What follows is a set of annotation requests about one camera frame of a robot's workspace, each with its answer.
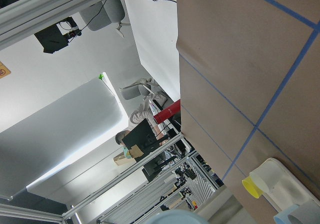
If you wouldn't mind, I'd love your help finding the light blue plastic cup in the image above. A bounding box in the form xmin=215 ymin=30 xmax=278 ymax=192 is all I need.
xmin=145 ymin=209 xmax=209 ymax=224

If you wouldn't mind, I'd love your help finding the yellow plastic cup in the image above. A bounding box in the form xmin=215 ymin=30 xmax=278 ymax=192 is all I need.
xmin=241 ymin=176 xmax=264 ymax=199

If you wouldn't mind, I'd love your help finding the pale green plastic cup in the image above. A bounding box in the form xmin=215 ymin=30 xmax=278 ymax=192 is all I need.
xmin=249 ymin=161 xmax=284 ymax=193

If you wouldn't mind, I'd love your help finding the seated person in beige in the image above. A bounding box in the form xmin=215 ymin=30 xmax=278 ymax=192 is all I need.
xmin=115 ymin=78 xmax=168 ymax=151

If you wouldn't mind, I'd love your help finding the red cylinder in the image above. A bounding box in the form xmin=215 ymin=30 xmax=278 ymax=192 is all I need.
xmin=153 ymin=99 xmax=181 ymax=124

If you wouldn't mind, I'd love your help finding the black computer monitor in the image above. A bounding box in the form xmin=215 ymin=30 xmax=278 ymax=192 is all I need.
xmin=122 ymin=119 xmax=168 ymax=159

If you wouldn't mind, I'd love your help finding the cream plastic tray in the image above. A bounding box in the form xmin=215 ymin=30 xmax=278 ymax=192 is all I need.
xmin=258 ymin=157 xmax=320 ymax=212

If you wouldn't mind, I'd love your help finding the aluminium frame post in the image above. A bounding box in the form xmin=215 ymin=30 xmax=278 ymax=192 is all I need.
xmin=0 ymin=0 xmax=101 ymax=50

